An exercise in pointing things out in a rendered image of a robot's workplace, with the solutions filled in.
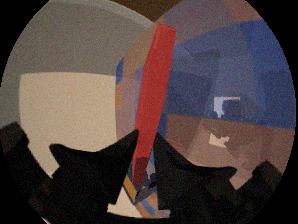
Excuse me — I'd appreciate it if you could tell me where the open dark grey box with orange inside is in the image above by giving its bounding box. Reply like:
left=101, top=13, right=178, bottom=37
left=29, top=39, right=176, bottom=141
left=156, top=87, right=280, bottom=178
left=122, top=159, right=157, bottom=206

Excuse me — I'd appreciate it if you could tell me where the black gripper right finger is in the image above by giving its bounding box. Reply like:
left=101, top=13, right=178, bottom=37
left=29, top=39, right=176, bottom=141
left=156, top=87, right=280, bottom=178
left=153, top=132, right=238, bottom=210

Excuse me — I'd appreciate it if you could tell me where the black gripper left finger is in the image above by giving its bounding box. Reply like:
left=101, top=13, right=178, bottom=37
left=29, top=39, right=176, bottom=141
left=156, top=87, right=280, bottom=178
left=49, top=128, right=140, bottom=205

